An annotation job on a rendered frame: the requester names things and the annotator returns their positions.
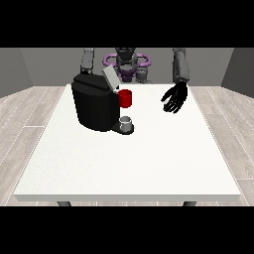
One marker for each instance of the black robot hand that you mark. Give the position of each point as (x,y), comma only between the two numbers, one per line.
(177,97)

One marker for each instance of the small grey coffee pod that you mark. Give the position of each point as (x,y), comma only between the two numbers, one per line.
(141,76)

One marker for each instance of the red pod holder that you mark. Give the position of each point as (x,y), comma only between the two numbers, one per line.
(125,98)

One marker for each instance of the pale grey machine lid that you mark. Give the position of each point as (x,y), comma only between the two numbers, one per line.
(110,76)

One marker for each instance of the black coffee machine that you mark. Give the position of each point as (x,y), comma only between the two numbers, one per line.
(94,105)

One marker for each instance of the small grey cup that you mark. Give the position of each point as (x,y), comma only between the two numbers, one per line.
(125,123)

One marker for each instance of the grey robot trunk purple rings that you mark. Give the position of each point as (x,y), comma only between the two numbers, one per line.
(125,63)

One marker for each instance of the dark table leg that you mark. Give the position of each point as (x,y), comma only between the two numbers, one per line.
(64,203)
(190,203)

